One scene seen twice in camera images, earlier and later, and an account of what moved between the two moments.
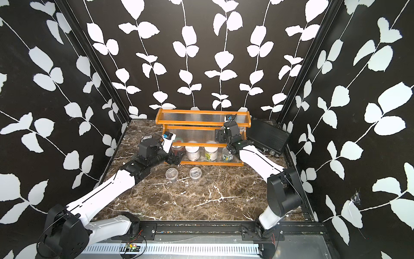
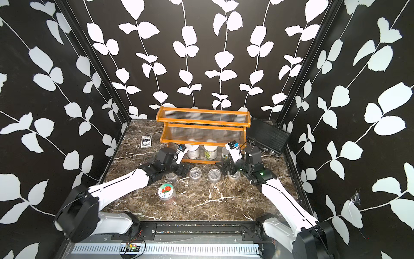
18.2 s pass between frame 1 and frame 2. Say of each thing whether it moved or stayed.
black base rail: stayed
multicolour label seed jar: stayed
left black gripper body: moved
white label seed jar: stayed
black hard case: stayed
